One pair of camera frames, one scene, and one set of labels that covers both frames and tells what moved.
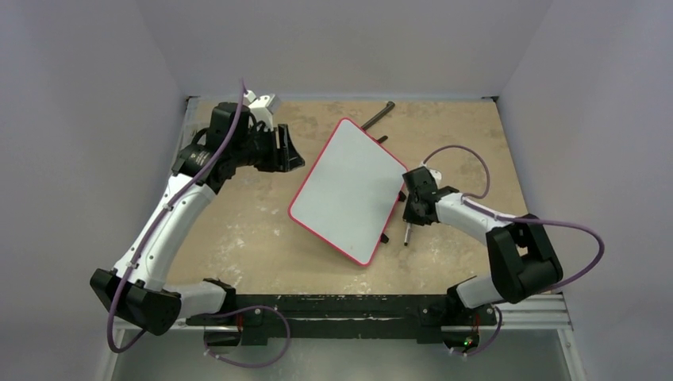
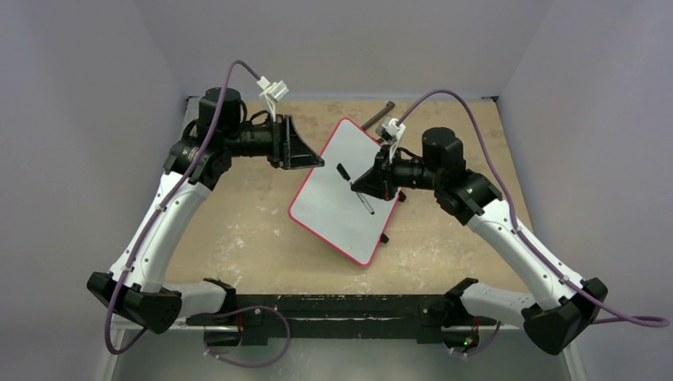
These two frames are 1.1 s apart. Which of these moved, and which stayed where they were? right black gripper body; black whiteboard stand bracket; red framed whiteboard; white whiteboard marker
Moved: right black gripper body; white whiteboard marker
Stayed: red framed whiteboard; black whiteboard stand bracket
